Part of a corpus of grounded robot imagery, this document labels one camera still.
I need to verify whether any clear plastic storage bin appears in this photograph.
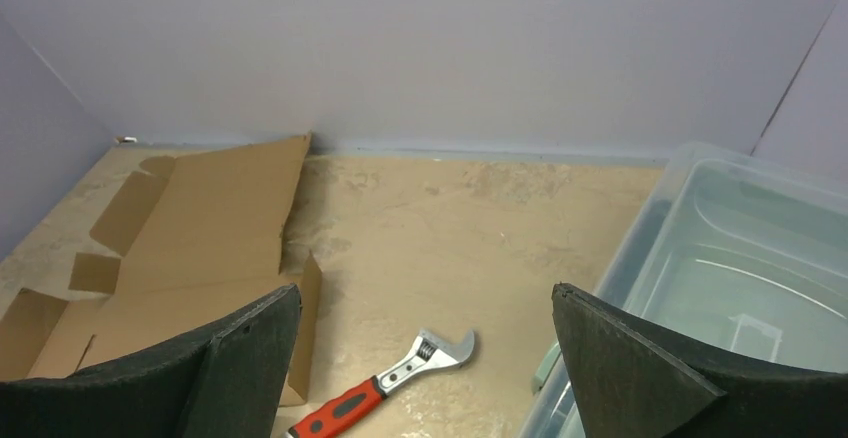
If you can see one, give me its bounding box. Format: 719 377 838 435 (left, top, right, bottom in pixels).
521 144 847 437

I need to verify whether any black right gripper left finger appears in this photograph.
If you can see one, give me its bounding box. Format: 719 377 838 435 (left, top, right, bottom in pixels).
1 285 301 437

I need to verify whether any red handled adjustable wrench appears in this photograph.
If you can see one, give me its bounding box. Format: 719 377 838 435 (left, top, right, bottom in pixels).
286 328 477 438

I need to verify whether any brown cardboard box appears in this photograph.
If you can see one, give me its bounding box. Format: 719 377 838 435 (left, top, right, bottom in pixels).
1 135 322 406

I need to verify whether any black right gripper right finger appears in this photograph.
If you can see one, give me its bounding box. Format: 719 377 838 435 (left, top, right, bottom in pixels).
552 283 847 437

